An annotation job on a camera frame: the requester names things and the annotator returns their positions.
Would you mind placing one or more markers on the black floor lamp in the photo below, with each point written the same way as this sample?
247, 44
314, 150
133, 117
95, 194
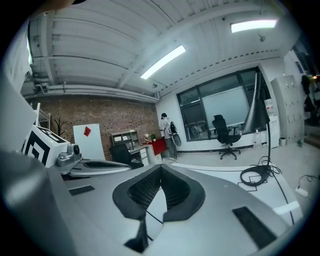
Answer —
256, 112

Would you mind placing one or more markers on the black framed window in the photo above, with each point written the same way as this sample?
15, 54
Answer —
220, 105

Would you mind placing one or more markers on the white shelf rack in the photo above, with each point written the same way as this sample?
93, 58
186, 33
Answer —
40, 117

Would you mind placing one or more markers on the black visitor chair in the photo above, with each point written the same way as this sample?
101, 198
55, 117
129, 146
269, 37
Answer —
122, 152

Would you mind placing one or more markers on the long ceiling light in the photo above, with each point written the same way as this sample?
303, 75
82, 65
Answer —
30, 51
253, 25
163, 62

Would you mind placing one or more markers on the white work table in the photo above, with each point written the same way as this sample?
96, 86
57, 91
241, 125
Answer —
220, 175

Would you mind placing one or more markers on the white water dispenser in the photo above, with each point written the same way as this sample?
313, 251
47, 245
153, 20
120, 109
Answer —
272, 125

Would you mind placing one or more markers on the white figure desk lamp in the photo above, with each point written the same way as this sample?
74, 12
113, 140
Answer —
146, 136

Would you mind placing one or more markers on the white power strip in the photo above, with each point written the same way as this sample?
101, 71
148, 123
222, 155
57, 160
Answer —
302, 191

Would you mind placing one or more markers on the black coat rack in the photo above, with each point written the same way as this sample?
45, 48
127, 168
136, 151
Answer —
60, 126

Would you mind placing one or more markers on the black headrest office chair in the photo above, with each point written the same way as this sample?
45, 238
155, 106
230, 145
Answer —
223, 132

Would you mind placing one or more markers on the red topped white cabinet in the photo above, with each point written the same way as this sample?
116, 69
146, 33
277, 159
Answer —
158, 146

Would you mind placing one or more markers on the spare water jug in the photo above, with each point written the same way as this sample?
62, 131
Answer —
257, 138

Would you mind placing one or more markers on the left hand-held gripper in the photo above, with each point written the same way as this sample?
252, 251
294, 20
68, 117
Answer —
40, 147

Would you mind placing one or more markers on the grey locker cabinet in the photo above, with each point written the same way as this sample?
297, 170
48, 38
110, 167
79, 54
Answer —
287, 107

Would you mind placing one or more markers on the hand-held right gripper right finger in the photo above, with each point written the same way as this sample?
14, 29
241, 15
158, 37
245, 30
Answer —
225, 205

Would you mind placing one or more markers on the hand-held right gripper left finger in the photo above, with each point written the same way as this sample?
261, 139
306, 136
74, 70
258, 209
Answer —
100, 197

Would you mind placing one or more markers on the person's white printed shirt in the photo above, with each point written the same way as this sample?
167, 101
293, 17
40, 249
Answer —
15, 87

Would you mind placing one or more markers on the small white bin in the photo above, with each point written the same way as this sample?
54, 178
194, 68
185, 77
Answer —
282, 141

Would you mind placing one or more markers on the grey desk with hutch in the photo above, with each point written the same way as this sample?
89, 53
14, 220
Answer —
140, 150

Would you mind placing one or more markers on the red diamond sticker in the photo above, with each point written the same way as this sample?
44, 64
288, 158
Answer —
87, 131

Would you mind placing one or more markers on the small green potted plant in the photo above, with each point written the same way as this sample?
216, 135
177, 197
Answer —
153, 136

